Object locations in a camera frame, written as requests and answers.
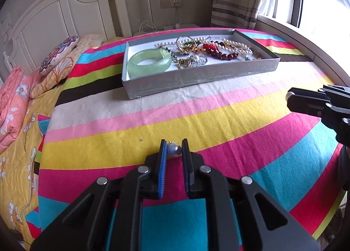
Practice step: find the pearl drop earring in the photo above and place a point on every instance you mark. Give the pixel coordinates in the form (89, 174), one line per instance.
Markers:
(173, 150)

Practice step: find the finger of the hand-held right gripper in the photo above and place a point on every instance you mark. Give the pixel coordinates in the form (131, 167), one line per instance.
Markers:
(306, 100)
(337, 90)

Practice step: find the colourful striped blanket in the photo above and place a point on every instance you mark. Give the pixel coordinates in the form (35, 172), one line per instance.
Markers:
(232, 130)

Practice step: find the pink floral quilt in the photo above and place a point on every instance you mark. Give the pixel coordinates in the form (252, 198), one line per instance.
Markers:
(11, 109)

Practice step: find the white desk lamp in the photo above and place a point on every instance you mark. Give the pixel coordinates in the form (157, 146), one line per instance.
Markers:
(149, 2)

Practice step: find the embroidered flower pillow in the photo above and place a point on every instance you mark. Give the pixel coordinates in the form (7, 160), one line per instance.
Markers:
(58, 53)

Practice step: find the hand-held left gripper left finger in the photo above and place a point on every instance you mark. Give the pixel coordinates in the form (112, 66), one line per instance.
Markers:
(163, 169)

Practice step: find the gold butterfly brooch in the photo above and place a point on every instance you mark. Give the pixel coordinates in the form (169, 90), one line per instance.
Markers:
(184, 64)

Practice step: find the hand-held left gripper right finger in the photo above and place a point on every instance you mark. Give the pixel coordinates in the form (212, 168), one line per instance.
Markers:
(185, 169)

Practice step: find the green jade bangle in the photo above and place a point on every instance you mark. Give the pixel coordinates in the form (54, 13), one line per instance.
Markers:
(161, 64)

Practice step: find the white wall switch panel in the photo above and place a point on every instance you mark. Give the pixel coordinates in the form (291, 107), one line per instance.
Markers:
(5, 28)

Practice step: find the peach patterned pillow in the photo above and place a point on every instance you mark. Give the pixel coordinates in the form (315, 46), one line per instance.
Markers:
(82, 46)

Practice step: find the beige wall socket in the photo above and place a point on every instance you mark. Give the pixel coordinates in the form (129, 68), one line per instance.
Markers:
(171, 2)

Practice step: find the white wooden headboard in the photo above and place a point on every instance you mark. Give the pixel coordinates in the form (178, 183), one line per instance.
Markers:
(41, 21)

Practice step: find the white cardboard box tray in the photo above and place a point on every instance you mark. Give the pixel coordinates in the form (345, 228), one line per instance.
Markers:
(191, 79)

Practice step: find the silver pearl brooch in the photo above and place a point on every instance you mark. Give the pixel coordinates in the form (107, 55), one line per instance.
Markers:
(197, 59)

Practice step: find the white nightstand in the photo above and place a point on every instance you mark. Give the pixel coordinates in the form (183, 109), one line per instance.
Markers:
(188, 25)

